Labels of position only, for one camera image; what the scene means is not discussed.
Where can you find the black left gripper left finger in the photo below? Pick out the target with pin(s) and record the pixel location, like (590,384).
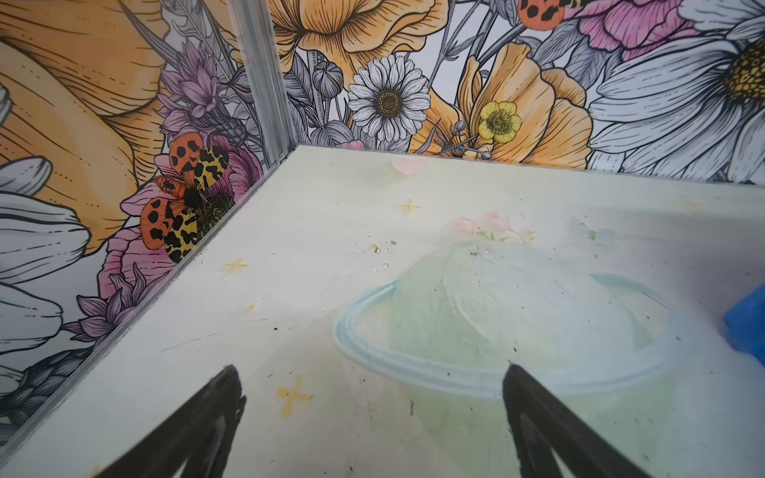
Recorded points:
(195,441)

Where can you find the blue plastic bin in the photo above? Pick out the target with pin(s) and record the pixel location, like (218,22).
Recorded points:
(745,324)

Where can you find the aluminium left corner post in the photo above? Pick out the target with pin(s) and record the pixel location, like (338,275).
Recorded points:
(257,44)

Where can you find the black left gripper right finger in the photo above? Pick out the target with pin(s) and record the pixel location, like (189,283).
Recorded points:
(545,432)

